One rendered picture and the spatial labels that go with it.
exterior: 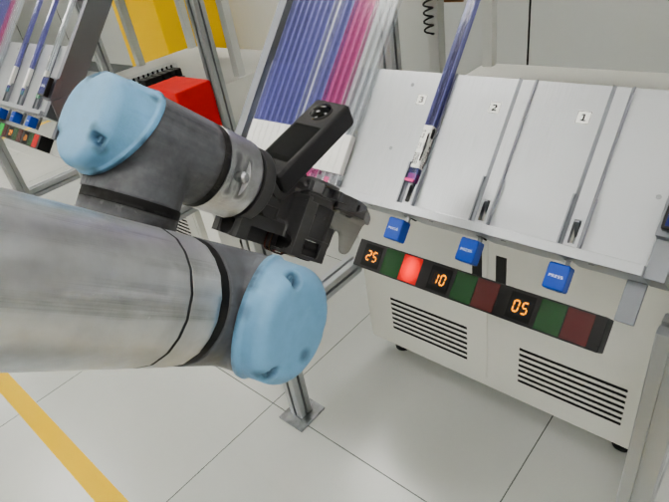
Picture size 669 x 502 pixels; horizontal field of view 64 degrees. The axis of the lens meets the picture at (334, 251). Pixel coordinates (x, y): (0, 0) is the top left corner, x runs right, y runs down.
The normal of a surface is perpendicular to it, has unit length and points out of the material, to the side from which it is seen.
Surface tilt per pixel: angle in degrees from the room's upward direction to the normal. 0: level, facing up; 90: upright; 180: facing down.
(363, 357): 0
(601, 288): 90
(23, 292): 86
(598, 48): 90
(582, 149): 48
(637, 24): 90
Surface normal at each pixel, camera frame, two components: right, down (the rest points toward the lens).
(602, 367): -0.65, 0.50
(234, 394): -0.14, -0.83
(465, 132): -0.58, -0.18
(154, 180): 0.65, 0.13
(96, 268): 0.86, -0.23
